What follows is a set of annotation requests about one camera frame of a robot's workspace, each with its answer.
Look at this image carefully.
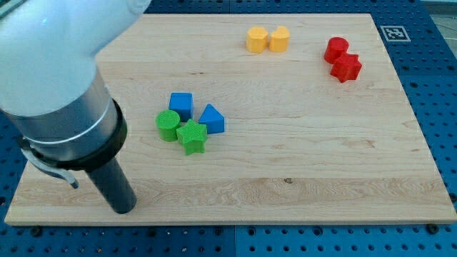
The red star block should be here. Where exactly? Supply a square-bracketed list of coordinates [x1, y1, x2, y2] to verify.
[330, 53, 362, 83]

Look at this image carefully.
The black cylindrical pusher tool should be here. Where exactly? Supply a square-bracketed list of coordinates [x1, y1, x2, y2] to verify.
[86, 158, 136, 214]

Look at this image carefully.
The green star block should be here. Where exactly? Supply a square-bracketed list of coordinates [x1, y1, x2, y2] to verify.
[176, 119, 207, 156]

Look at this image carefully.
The yellow hexagon block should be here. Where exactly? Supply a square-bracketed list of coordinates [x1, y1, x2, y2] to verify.
[246, 26, 268, 53]

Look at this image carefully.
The blue triangle block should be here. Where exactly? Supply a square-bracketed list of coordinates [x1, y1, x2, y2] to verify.
[199, 104, 225, 134]

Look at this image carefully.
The grey cable clip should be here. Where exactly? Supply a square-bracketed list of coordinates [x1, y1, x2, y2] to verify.
[17, 136, 79, 189]

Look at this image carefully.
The blue cube block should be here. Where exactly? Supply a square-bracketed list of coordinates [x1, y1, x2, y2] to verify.
[169, 92, 194, 122]

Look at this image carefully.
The white fiducial marker tag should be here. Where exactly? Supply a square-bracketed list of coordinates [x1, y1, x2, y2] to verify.
[381, 25, 411, 42]

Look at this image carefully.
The red cylinder block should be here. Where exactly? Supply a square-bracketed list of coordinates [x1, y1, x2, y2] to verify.
[323, 37, 349, 64]

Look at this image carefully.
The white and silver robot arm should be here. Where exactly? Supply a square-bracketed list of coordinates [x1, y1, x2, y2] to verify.
[1, 0, 149, 161]

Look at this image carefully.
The wooden board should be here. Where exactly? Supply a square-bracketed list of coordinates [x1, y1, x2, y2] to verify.
[5, 14, 456, 226]

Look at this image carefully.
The yellow heart block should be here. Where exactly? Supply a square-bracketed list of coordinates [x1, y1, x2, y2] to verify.
[268, 26, 291, 52]

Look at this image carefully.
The green cylinder block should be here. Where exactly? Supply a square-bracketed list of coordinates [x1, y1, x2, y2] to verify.
[156, 110, 181, 141]

